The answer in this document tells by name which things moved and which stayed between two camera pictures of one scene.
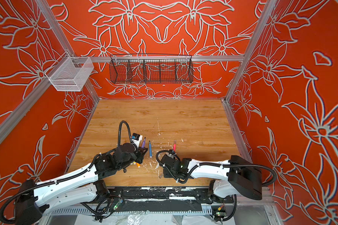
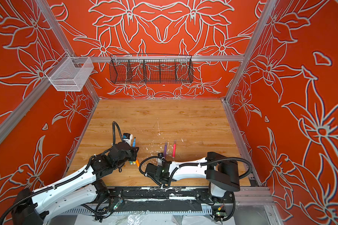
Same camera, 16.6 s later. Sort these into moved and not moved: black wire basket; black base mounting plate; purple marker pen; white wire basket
Moved: purple marker pen
Not moved: white wire basket; black wire basket; black base mounting plate
